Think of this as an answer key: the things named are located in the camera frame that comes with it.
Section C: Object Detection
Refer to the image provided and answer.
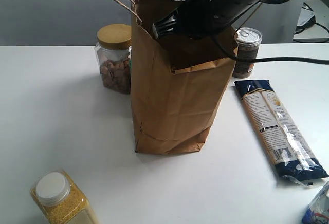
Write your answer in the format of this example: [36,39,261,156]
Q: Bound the yellow grain jar white lid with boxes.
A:
[30,170,98,224]

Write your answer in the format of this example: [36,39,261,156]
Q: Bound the nut jar with gold lid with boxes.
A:
[94,24,131,94]

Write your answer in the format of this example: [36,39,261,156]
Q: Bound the blue spaghetti pasta packet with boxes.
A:
[234,80,328,185]

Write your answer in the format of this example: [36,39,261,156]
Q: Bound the brown paper bag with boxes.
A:
[130,0,237,155]

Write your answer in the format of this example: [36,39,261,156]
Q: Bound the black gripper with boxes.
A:
[152,0,259,39]

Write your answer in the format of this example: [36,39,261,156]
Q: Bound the blue white plastic packet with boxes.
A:
[302,182,329,224]

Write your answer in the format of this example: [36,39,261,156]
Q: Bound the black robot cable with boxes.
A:
[171,0,329,65]

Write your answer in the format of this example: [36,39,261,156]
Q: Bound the dark can with pull tab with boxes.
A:
[232,27,262,79]

